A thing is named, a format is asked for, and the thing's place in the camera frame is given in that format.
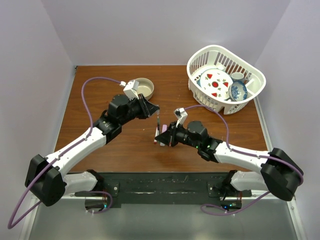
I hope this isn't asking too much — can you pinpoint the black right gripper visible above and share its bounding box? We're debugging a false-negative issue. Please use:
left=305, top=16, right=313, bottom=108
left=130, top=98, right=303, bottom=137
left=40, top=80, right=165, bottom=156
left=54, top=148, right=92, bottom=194
left=155, top=121, right=200, bottom=149

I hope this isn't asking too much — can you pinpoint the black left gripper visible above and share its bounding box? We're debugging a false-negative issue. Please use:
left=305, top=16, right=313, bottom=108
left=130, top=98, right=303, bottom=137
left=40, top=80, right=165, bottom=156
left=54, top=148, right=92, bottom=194
left=119, top=93, right=159, bottom=126

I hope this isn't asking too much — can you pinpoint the white red marker pen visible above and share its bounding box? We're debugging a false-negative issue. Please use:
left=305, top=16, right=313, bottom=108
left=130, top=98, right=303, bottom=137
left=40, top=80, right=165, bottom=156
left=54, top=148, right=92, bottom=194
left=153, top=127, right=159, bottom=144

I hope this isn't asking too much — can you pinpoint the pink highlighter pen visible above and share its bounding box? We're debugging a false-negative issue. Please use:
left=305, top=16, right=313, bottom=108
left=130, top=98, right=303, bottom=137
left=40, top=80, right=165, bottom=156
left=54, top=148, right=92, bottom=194
left=159, top=124, right=168, bottom=147

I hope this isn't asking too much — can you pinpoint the green pen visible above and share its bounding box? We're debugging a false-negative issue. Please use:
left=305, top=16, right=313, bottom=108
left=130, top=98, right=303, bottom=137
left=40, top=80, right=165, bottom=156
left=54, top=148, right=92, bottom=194
left=157, top=116, right=160, bottom=136

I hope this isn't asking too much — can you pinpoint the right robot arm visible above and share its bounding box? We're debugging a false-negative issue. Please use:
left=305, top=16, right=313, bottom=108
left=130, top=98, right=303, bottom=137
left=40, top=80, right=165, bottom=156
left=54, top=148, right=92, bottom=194
left=155, top=121, right=304, bottom=202

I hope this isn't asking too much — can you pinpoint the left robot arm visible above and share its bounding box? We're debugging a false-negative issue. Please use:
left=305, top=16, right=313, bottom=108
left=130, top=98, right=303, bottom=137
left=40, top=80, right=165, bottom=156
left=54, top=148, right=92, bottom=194
left=25, top=94, right=160, bottom=207

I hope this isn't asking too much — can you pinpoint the beige ceramic bowl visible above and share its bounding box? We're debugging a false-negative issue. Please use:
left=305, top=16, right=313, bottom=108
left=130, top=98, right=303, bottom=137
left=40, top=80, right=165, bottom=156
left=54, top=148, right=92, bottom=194
left=135, top=77, right=155, bottom=100

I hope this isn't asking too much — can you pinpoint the watermelon pattern plate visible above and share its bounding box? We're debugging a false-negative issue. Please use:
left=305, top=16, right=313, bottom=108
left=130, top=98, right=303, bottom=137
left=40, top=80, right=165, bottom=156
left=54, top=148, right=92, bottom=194
left=197, top=68, right=233, bottom=101

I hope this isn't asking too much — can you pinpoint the white plastic dish rack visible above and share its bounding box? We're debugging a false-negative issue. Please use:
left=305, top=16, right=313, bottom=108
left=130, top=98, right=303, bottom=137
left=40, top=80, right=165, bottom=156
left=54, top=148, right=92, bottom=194
left=186, top=45, right=266, bottom=115

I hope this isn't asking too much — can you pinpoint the blue floral bowl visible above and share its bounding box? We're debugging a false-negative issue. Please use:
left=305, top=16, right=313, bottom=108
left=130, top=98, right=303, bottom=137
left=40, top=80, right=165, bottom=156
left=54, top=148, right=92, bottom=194
left=228, top=81, right=248, bottom=102

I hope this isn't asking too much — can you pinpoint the white mug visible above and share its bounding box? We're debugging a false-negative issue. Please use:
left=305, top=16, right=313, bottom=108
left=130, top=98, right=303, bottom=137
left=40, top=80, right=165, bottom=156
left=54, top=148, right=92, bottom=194
left=230, top=72, right=245, bottom=82

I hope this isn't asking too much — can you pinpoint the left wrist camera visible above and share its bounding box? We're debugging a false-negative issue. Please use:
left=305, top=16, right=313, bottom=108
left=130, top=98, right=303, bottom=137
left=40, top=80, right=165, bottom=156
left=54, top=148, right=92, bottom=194
left=119, top=79, right=139, bottom=100

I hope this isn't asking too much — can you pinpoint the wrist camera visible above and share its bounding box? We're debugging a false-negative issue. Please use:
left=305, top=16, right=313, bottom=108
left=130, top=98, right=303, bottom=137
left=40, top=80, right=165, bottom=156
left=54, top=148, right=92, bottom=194
left=119, top=79, right=139, bottom=100
left=174, top=107, right=188, bottom=127

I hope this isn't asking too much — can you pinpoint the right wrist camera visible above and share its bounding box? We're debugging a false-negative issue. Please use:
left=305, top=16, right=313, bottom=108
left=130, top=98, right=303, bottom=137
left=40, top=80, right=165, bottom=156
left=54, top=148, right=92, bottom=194
left=174, top=107, right=188, bottom=127

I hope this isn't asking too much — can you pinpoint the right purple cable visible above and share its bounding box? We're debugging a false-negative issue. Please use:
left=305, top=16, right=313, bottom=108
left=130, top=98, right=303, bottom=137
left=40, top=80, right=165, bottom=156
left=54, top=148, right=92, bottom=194
left=182, top=104, right=305, bottom=215

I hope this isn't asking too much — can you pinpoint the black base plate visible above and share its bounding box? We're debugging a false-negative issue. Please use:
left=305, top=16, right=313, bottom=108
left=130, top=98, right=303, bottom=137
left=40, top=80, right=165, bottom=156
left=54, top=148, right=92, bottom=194
left=75, top=172, right=252, bottom=210

